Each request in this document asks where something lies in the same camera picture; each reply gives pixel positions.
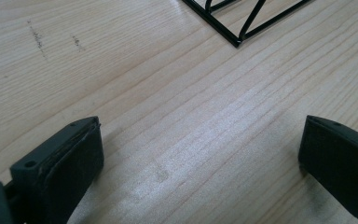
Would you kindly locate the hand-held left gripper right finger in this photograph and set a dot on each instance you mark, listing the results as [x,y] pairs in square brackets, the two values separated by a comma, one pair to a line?
[341,161]

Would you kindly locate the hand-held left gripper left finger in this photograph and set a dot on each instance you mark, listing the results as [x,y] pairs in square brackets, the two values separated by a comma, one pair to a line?
[59,168]

